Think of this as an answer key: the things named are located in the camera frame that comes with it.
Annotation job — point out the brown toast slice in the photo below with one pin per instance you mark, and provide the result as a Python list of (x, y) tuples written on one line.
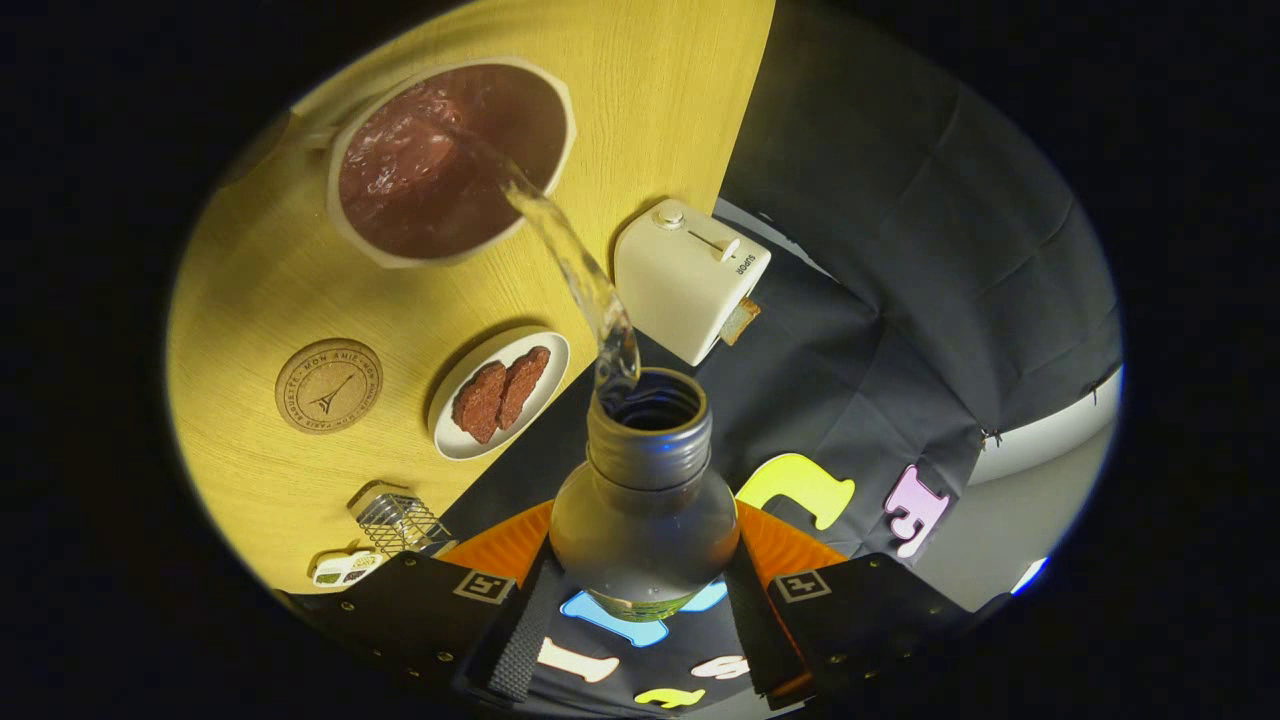
[(742, 322)]

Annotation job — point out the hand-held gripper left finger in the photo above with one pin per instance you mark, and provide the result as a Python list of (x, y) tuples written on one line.
[(520, 630)]

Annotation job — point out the white toaster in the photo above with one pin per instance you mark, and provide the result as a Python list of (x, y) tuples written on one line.
[(680, 280)]

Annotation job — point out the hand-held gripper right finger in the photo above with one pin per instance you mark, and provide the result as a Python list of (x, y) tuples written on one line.
[(755, 630)]

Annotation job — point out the silver juice bottle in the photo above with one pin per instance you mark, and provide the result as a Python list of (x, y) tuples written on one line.
[(645, 520)]

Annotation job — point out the clear juice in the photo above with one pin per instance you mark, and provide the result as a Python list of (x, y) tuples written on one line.
[(572, 262)]

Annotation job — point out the beige cup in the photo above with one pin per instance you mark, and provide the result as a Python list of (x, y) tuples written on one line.
[(560, 95)]

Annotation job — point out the white divided bean dish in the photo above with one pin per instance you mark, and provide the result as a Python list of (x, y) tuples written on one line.
[(345, 568)]

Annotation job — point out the wooden table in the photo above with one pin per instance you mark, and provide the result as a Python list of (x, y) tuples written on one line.
[(650, 100)]

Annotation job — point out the round cork coaster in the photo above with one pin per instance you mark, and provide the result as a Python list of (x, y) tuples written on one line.
[(328, 386)]

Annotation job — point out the white oval plate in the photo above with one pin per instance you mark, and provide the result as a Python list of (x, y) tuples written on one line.
[(540, 350)]

